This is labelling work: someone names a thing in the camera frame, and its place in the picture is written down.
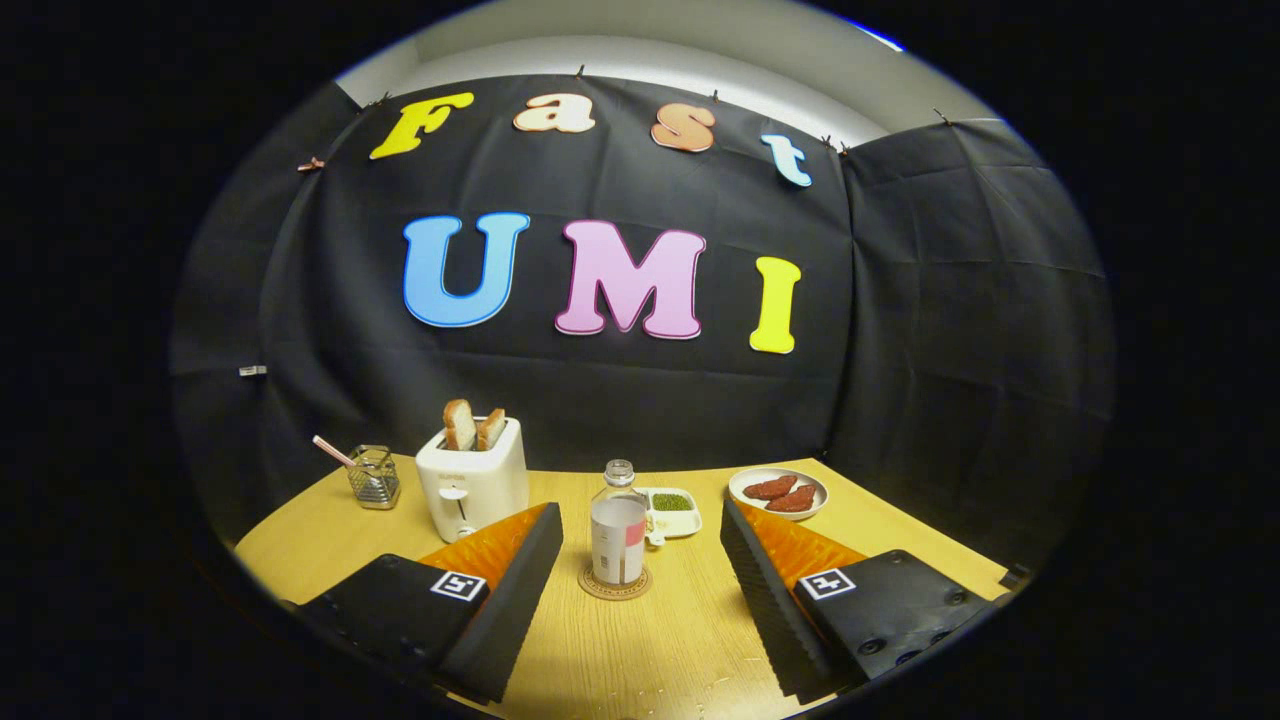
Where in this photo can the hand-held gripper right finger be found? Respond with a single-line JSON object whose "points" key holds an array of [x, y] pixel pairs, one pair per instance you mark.
{"points": [[765, 600]]}

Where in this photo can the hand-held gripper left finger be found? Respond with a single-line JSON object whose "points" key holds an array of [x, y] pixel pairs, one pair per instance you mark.
{"points": [[520, 590]]}

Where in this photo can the round brown coaster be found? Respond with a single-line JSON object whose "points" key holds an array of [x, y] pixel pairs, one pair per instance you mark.
{"points": [[590, 588]]}

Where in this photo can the clear juice bottle white label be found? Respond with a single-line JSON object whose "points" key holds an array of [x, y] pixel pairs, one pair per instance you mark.
{"points": [[618, 540]]}

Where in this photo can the white round plate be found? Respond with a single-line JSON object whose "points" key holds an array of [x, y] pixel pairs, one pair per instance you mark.
{"points": [[745, 500]]}

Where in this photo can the red meat piece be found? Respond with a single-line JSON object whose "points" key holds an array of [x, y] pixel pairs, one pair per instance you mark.
{"points": [[792, 499], [770, 488]]}

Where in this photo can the white toaster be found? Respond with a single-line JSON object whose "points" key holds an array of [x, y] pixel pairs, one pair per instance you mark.
{"points": [[480, 490]]}

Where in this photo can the small white divided dish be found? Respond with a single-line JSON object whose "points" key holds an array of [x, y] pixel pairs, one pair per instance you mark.
{"points": [[675, 522]]}

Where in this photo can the wooden table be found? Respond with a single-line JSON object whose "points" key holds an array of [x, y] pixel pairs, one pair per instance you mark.
{"points": [[620, 660]]}

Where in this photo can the toast slice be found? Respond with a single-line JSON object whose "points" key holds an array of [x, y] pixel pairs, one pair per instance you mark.
{"points": [[491, 430], [459, 425]]}

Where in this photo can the black backdrop cloth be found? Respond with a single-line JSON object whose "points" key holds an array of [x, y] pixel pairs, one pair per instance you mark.
{"points": [[650, 400]]}

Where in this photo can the pink straw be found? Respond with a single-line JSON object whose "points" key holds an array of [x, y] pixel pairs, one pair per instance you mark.
{"points": [[332, 451]]}

